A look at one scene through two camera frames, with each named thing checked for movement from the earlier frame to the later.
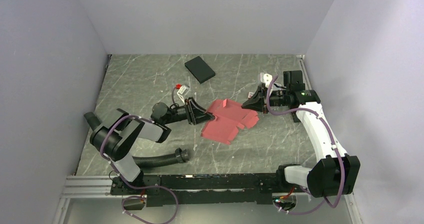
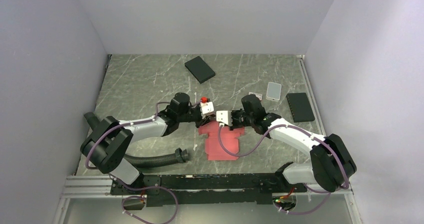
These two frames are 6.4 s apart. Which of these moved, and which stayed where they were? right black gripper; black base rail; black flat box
Moved: right black gripper
Stayed: black flat box; black base rail
